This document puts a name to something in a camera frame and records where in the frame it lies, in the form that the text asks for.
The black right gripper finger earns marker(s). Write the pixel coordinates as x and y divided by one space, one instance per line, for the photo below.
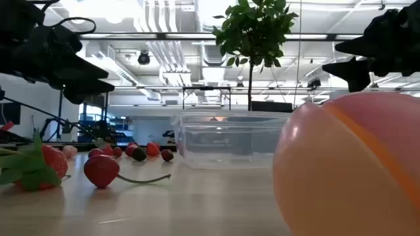
359 46
357 73

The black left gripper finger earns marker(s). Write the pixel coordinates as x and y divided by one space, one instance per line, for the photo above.
85 89
82 71

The red toy cherry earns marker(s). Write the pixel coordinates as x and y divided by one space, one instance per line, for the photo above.
117 152
130 150
101 170
95 152
167 155

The pink toy fruit piece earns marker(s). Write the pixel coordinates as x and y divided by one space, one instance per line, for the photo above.
70 151

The red toy strawberry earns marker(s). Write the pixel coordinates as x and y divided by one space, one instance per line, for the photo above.
54 160
107 150
152 149

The dark toy blackberry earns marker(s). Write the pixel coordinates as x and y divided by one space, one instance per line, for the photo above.
139 154

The toy peach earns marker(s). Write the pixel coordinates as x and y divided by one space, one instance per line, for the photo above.
328 180

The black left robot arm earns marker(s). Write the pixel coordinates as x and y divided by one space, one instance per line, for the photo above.
19 13

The clear plastic tupperware container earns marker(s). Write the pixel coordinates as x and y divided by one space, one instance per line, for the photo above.
210 157

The black tripod stand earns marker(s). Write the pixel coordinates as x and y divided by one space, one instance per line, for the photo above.
60 114

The blue machinery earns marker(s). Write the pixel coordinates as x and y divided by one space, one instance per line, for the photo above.
98 129

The black ceiling spotlight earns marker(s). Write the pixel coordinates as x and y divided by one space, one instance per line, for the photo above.
143 58
314 83

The black diagonal rod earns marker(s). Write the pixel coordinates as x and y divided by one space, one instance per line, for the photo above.
42 113

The red background object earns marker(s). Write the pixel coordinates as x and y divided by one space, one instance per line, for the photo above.
6 126

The black rectangular screen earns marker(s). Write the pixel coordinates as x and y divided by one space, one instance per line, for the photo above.
272 107

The green potted plant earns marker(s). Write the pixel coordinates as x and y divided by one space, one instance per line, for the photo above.
256 29

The black overhead beam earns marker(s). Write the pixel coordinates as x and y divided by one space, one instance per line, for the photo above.
197 36

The dark wall monitor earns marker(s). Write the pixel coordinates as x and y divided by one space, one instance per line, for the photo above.
10 113

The distant black table frame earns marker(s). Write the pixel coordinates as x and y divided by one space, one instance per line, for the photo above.
206 88

